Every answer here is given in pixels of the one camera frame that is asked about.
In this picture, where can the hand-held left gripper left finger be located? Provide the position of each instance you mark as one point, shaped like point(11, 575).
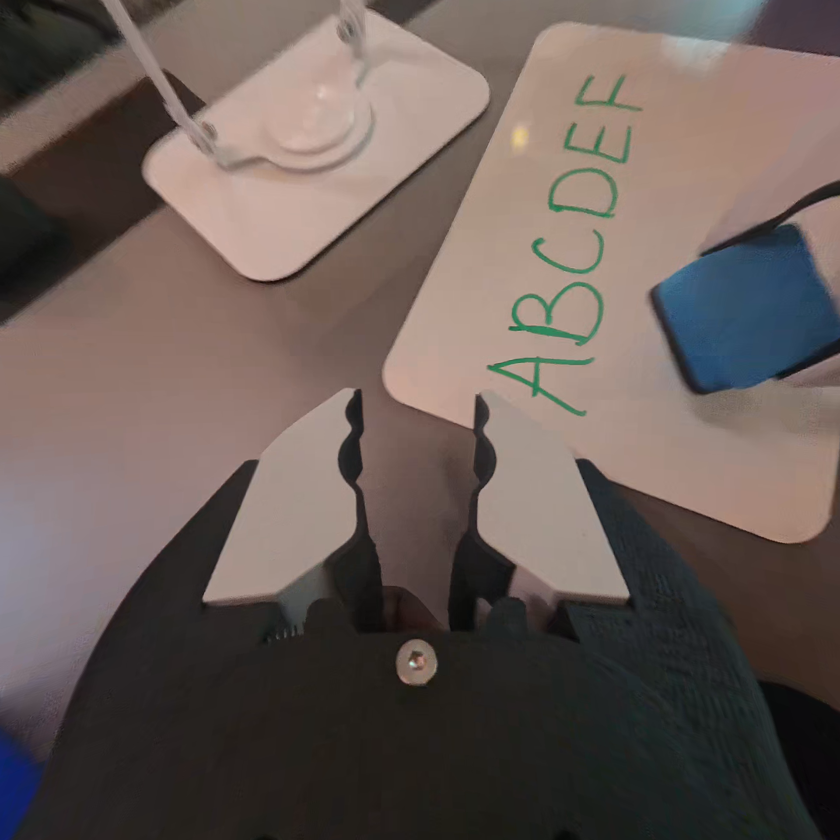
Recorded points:
point(282, 525)

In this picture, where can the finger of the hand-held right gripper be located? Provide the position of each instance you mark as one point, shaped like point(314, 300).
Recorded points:
point(820, 377)
point(794, 184)

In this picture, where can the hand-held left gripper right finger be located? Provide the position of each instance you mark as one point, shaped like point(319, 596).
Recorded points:
point(551, 525)

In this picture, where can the blue whiteboard eraser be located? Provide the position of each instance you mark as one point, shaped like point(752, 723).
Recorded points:
point(755, 309)

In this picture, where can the white whiteboard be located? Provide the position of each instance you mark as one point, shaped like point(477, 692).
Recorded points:
point(525, 197)

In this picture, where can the small blue blurred object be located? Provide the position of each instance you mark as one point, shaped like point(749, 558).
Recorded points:
point(13, 794)

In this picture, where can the white table sign stand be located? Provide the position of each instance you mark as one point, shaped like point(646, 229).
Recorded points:
point(328, 145)

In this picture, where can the black boxy object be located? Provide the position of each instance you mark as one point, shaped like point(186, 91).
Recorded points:
point(24, 236)

